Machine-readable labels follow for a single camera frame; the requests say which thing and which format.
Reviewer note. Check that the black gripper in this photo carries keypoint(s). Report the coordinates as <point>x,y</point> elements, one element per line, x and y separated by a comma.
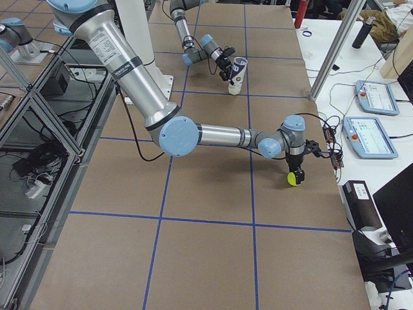
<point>221,61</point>
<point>294,161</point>

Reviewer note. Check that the white tennis ball can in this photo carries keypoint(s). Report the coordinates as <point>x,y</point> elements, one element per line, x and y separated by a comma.
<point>237,75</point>

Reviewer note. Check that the tennis ball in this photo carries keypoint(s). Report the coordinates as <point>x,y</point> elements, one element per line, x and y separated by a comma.
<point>292,179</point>

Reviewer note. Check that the black box with label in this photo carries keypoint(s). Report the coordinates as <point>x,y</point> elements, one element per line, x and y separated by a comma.
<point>361,206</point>

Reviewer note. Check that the near blue teach pendant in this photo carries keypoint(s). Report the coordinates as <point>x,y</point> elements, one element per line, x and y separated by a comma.
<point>368,138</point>

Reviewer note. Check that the blue teach pendant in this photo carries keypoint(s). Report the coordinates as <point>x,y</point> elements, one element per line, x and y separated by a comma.
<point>368,138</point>
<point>376,98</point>

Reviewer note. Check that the brown paper table cover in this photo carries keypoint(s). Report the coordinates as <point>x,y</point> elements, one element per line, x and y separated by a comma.
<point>220,228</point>

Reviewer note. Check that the red cylinder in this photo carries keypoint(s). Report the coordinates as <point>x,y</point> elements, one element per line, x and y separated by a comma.
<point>300,14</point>

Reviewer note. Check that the far blue teach pendant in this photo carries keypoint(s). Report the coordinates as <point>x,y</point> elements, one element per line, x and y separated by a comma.
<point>376,98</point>

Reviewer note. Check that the black computer monitor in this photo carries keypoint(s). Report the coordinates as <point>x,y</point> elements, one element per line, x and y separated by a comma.
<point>380,264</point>

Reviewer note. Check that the black thermos bottle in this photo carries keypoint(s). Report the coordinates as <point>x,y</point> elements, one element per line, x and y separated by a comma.
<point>363,32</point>

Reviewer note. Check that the wooden board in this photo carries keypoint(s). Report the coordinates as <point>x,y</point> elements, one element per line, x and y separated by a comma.
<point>399,59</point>

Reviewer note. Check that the aluminium frame post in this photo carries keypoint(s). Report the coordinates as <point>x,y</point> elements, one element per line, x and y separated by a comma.
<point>341,36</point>

